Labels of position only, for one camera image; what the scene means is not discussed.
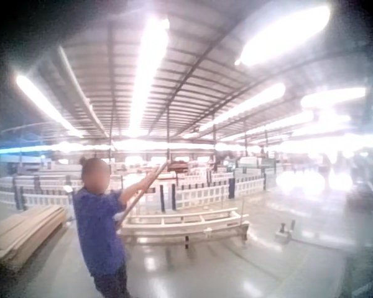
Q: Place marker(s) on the dark brown panel stack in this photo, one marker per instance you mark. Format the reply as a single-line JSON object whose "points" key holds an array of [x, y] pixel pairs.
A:
{"points": [[177, 166]]}

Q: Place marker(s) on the white picket fence barrier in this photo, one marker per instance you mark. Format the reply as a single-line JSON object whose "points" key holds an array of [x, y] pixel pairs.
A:
{"points": [[192, 194]]}

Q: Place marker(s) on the long wooden board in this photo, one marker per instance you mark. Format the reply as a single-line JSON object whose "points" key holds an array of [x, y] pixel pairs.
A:
{"points": [[142, 194]]}

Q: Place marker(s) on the small metal floor stand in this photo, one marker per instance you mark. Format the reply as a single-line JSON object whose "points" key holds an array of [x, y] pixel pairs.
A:
{"points": [[285, 233]]}

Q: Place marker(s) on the stacks of white panels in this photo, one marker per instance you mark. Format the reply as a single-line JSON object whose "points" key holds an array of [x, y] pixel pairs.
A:
{"points": [[49, 174]]}

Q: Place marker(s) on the stack of wooden boards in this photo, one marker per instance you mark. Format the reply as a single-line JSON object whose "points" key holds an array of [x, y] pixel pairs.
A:
{"points": [[21, 231]]}

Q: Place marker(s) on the white roller conveyor frame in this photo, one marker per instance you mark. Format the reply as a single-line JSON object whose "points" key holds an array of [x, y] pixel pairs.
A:
{"points": [[186, 222]]}

